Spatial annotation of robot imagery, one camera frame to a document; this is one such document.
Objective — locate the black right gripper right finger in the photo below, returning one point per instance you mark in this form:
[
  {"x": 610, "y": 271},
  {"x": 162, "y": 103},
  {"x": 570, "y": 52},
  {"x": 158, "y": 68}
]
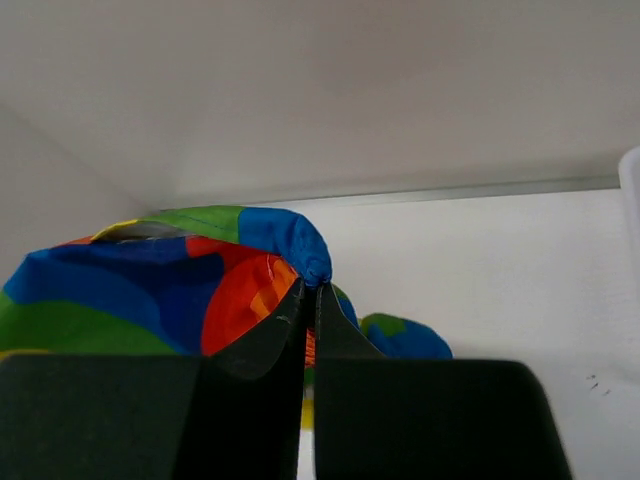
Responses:
[{"x": 381, "y": 418}]

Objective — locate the rainbow striped shorts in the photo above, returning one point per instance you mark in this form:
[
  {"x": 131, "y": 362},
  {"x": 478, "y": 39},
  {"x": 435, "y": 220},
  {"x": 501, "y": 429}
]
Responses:
[{"x": 186, "y": 281}]

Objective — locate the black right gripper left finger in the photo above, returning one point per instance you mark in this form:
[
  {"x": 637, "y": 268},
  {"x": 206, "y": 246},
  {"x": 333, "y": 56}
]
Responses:
[{"x": 233, "y": 415}]

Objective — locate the white perforated plastic basket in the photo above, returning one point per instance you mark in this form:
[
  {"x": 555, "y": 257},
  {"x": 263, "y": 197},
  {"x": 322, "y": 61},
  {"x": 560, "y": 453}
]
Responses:
[{"x": 628, "y": 171}]

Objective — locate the aluminium table edge rail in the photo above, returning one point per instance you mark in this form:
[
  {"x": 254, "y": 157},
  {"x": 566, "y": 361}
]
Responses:
[{"x": 344, "y": 195}]

